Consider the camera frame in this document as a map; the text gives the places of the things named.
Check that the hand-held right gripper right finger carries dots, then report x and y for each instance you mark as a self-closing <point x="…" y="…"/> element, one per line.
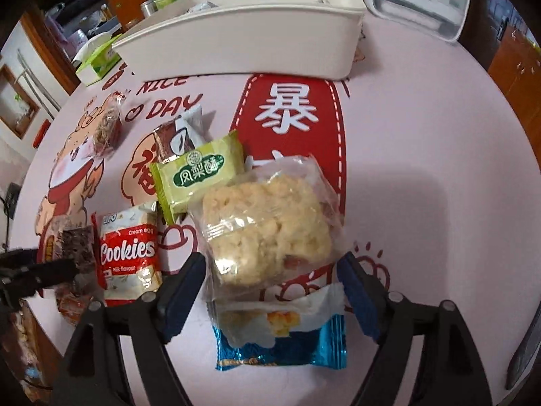
<point x="357" y="296"/>

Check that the green pastry packet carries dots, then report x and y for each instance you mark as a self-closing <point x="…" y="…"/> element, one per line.
<point x="198" y="173"/>

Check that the smartphone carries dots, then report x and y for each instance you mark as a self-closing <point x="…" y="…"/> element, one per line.
<point x="524" y="351"/>

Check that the clear puffed rice cake packet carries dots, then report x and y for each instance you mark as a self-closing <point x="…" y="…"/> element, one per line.
<point x="270" y="228"/>

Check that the brown and white snack packet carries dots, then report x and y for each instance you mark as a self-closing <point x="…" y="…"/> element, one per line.
<point x="173" y="139"/>

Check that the red lidded bucket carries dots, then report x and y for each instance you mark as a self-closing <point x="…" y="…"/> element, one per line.
<point x="42" y="132"/>

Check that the red cookies packet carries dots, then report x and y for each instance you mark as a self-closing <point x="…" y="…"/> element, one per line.
<point x="126" y="258"/>

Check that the white plastic storage bin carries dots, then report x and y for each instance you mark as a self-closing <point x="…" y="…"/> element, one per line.
<point x="253" y="38"/>

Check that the small metal can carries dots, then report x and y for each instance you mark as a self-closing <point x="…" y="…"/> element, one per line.
<point x="148" y="8"/>

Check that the blue snack packet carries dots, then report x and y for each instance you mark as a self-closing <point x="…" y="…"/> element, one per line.
<point x="287" y="344"/>

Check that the wooden floor cabinet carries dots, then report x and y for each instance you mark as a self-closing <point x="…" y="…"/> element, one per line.
<point x="520" y="72"/>

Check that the dark brown snack packet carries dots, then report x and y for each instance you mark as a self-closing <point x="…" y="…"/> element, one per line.
<point x="76" y="241"/>

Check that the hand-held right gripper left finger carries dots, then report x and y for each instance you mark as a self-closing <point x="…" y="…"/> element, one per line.
<point x="186" y="294"/>

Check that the grey metal pole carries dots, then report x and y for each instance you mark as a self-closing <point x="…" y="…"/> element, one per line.
<point x="36" y="84"/>

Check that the orange red snack packet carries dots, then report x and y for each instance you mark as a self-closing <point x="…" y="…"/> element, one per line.
<point x="72" y="306"/>

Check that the white countertop sterilizer cabinet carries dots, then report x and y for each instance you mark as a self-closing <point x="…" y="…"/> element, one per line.
<point x="418" y="4"/>

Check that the wooden wall niche frame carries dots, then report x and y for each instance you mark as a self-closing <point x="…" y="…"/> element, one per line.
<point x="29" y="105"/>

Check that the clear wrapped nut bar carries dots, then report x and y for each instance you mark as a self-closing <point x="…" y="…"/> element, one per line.
<point x="107" y="127"/>

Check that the green tissue box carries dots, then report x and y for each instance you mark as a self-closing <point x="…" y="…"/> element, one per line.
<point x="97" y="57"/>

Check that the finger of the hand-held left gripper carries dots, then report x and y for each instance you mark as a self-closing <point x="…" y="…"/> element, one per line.
<point x="17" y="258"/>
<point x="50" y="275"/>

